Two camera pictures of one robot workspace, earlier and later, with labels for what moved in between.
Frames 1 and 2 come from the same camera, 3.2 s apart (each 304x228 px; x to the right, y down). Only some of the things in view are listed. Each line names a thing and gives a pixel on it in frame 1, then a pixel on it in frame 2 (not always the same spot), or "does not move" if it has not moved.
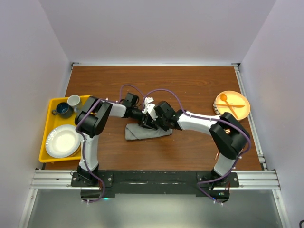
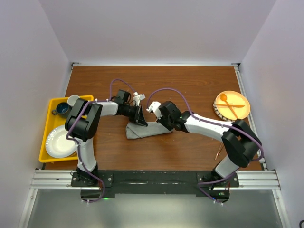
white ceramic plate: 63,141 does not move
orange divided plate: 234,98 does not move
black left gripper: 146,121 to 141,119
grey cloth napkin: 134,131 does not move
